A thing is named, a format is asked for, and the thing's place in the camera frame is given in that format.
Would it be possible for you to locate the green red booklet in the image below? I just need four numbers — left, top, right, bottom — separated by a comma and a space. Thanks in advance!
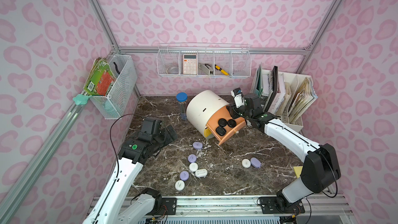
84, 58, 117, 96

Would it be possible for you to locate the purple earphone case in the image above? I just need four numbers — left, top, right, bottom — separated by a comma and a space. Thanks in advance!
250, 157, 261, 169
179, 171, 190, 181
192, 142, 203, 150
188, 154, 197, 163

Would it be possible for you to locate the mint green wall hook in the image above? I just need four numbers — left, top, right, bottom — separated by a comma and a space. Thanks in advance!
73, 94, 91, 105

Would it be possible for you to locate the white file organizer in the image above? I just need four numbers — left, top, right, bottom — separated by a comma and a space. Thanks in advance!
250, 66, 318, 132

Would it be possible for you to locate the yellow sticky note pad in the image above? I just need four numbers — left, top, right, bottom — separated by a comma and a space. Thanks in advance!
293, 166, 303, 178

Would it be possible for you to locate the white earphone case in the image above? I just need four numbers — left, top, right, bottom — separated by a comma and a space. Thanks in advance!
195, 169, 208, 178
189, 162, 199, 173
241, 159, 251, 169
175, 180, 185, 191

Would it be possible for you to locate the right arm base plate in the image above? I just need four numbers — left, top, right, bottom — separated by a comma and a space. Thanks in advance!
256, 196, 305, 215

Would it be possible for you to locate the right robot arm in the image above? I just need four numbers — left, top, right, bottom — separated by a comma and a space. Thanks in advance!
228, 88, 341, 212

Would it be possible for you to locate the grey stapler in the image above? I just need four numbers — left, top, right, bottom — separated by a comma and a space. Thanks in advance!
199, 63, 214, 75

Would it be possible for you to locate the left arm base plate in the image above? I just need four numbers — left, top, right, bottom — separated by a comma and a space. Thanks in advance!
147, 197, 177, 215

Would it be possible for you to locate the white wire wall shelf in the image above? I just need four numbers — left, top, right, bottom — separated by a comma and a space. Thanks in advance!
156, 43, 251, 78

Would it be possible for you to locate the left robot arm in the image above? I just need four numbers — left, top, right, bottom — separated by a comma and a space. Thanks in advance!
84, 117, 178, 224

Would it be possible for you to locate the pink white calculator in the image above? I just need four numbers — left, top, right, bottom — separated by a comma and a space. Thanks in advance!
182, 54, 198, 75

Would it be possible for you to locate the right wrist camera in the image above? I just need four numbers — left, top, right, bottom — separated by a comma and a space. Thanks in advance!
231, 88, 245, 110

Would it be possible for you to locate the white mesh wall basket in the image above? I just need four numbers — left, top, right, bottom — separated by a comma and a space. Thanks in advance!
90, 55, 138, 119

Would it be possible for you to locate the clear tape roll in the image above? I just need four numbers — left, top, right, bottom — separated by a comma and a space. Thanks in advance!
166, 65, 179, 75

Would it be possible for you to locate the orange top drawer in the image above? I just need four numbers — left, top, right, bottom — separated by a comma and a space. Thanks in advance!
206, 106, 246, 145

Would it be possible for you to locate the black earphone case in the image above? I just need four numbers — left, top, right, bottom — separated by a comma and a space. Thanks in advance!
216, 126, 227, 136
227, 119, 237, 128
218, 118, 228, 127

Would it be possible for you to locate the white drawer cabinet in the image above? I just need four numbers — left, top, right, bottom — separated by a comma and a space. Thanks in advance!
187, 90, 229, 139

